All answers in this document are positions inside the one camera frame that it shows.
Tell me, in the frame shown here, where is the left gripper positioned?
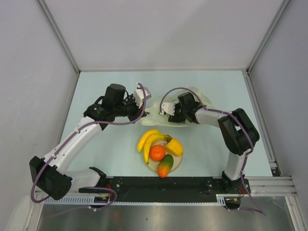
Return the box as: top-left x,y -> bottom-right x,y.
114,93 -> 146,124

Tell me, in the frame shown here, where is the pale green plastic bag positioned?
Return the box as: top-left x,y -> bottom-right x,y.
140,87 -> 214,128

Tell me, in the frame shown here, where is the yellow fake banana bunch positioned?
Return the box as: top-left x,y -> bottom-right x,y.
137,129 -> 172,165

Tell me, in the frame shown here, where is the yellow fake bell pepper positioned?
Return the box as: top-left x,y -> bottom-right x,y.
165,138 -> 184,156

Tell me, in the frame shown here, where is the small orange fake fruit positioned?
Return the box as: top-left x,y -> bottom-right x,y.
157,154 -> 174,178

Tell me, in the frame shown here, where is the pink ceramic plate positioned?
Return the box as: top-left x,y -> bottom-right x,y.
145,141 -> 184,173

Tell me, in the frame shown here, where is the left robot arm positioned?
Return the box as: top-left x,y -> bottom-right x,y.
29,83 -> 151,203

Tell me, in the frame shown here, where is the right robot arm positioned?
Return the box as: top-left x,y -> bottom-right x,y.
159,92 -> 260,193

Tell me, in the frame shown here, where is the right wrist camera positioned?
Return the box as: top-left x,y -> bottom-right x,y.
159,102 -> 176,116

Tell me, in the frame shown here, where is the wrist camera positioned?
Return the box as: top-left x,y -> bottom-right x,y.
133,82 -> 152,108
159,102 -> 176,116

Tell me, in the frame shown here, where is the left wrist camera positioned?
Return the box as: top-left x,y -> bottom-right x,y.
133,82 -> 152,108

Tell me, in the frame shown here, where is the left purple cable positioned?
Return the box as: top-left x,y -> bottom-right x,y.
31,82 -> 148,217

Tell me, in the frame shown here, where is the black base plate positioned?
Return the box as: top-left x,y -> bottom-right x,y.
96,177 -> 251,203

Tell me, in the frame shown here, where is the white cable duct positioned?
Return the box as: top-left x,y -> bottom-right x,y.
44,194 -> 228,206

